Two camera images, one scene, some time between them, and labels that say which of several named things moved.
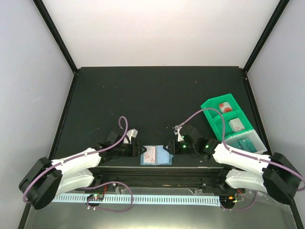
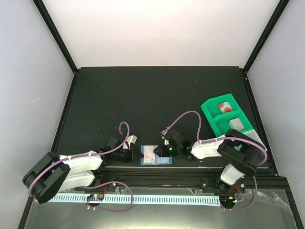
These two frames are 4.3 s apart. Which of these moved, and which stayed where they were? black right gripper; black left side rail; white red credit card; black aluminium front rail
Moved: black right gripper
Stayed: black left side rail; black aluminium front rail; white red credit card
